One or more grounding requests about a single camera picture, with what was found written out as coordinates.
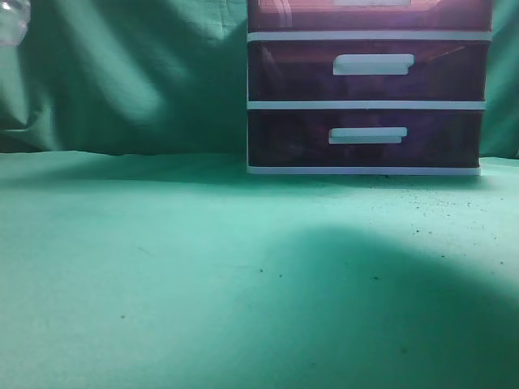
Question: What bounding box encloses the white frame drawer cabinet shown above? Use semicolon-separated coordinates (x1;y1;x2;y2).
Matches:
247;23;492;175

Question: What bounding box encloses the dark translucent drawer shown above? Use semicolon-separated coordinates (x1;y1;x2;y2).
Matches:
247;41;489;101
247;0;493;32
247;109;483;168

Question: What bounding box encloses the dark translucent top drawer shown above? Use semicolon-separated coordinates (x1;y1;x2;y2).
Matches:
247;0;493;32

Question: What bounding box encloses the clear plastic water bottle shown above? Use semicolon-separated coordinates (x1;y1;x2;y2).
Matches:
0;0;31;46

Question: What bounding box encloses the green cloth cover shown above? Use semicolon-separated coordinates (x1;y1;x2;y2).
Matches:
1;1;518;388

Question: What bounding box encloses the dark translucent bottom drawer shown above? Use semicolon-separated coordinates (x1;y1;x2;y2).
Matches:
247;109;483;168

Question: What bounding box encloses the dark translucent middle drawer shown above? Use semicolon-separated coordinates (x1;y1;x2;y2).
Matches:
247;41;489;101

